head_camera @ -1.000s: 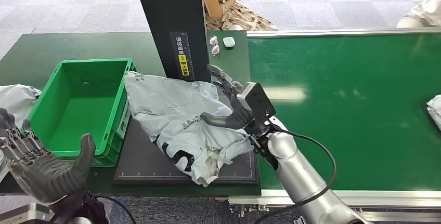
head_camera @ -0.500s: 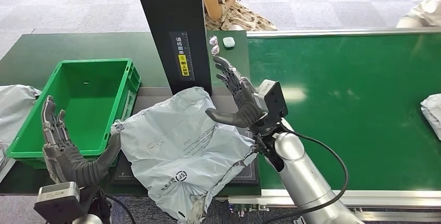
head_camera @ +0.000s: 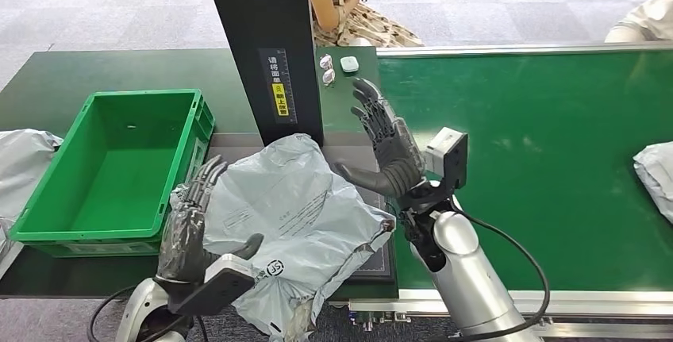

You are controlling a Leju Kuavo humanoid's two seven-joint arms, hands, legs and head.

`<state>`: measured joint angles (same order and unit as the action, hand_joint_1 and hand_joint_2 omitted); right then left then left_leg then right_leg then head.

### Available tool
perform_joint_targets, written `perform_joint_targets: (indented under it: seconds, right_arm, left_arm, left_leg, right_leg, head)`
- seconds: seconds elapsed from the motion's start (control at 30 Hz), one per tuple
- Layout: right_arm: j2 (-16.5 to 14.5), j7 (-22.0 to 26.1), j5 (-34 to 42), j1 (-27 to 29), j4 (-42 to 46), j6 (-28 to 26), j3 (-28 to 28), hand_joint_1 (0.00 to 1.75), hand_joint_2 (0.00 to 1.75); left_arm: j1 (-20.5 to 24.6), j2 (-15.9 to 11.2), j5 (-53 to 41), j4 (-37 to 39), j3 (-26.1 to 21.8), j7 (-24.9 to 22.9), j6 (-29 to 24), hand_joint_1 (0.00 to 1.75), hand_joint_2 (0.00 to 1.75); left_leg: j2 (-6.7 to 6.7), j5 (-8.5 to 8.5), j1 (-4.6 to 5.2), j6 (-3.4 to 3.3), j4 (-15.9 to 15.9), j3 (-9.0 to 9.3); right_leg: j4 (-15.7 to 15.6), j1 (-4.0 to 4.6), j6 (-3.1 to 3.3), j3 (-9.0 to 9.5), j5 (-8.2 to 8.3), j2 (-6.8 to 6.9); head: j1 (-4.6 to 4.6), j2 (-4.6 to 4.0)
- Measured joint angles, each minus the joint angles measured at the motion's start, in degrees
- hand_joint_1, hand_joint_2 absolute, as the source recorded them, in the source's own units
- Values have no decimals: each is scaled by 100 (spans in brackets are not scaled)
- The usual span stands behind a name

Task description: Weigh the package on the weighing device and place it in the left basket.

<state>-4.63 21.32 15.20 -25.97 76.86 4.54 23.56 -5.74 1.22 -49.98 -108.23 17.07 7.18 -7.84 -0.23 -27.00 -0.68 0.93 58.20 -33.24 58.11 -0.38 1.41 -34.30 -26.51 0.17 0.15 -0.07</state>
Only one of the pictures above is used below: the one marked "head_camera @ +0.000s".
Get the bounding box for grey courier package bag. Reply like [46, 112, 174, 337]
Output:
[171, 133, 396, 342]
[633, 141, 673, 225]

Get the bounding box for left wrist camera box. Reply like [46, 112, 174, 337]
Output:
[171, 253, 257, 317]

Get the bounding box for black scale column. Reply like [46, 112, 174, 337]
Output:
[201, 0, 325, 147]

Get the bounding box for grey metal connector bracket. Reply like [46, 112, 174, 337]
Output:
[349, 305, 413, 332]

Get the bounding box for clear frame eyeglasses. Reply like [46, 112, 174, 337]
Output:
[318, 54, 337, 88]

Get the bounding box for green conveyor belt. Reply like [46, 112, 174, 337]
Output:
[377, 50, 673, 294]

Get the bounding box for black weighing scale platform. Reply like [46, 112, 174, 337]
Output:
[207, 132, 396, 284]

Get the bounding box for grey plastic parcel bag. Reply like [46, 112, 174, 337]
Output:
[0, 129, 64, 280]

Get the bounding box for green plastic crate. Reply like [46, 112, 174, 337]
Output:
[9, 88, 216, 259]

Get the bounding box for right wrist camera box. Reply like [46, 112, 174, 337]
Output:
[425, 127, 469, 191]

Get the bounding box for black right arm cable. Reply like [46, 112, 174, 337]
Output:
[431, 208, 552, 342]

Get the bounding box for aluminium conveyor rail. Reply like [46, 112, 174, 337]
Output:
[376, 40, 673, 59]
[347, 289, 673, 342]

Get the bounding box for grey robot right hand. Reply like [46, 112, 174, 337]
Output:
[334, 77, 427, 198]

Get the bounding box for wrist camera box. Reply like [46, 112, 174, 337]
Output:
[171, 253, 257, 317]
[425, 127, 469, 191]

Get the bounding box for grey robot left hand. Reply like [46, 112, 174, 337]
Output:
[156, 156, 264, 284]

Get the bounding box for person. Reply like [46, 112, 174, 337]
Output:
[604, 0, 673, 44]
[307, 0, 425, 48]

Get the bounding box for black yellow column label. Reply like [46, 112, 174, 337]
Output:
[257, 48, 298, 125]

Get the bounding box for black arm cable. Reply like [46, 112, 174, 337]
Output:
[431, 208, 552, 342]
[87, 284, 209, 342]

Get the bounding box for dark green table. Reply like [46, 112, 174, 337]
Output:
[0, 46, 401, 302]

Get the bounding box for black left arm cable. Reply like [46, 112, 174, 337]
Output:
[87, 284, 209, 342]

